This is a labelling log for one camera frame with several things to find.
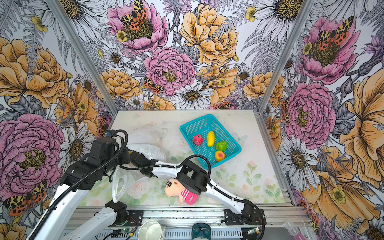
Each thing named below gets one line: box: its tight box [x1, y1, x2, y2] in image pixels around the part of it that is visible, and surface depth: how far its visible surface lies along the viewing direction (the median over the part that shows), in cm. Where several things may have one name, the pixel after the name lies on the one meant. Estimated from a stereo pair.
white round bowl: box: [137, 220, 166, 240], surface depth 71 cm
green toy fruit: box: [216, 140, 229, 152], surface depth 97 cm
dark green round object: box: [191, 223, 212, 240], surface depth 65 cm
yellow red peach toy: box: [215, 150, 226, 162], surface depth 93 cm
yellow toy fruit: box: [207, 131, 215, 148], surface depth 101 cm
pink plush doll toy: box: [164, 178, 199, 206], surface depth 78 cm
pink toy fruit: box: [193, 134, 204, 146], surface depth 101 cm
